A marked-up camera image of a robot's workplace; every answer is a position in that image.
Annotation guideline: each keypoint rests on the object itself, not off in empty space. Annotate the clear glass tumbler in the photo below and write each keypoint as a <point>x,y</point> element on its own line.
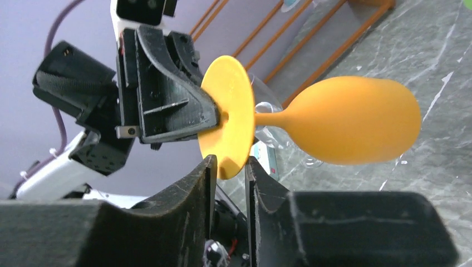
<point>266,102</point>

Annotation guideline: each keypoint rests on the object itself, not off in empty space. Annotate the orange wooden shelf rack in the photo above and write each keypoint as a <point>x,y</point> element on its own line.
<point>288,51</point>

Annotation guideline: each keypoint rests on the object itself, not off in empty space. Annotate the orange plastic wine glass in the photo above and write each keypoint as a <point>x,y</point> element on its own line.
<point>346,120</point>

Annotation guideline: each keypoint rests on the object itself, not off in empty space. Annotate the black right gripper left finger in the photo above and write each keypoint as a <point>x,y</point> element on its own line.
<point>166,229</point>

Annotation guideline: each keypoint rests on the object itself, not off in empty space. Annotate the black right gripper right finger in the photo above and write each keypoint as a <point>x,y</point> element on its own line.
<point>341,228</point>

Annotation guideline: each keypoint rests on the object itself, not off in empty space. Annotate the blue white blister pack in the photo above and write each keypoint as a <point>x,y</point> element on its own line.
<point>288,5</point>

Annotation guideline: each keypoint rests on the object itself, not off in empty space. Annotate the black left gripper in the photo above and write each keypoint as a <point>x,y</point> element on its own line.
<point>159,86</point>

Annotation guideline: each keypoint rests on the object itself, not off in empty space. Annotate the small printed cardboard box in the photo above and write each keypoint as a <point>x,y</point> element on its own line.
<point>266,156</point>

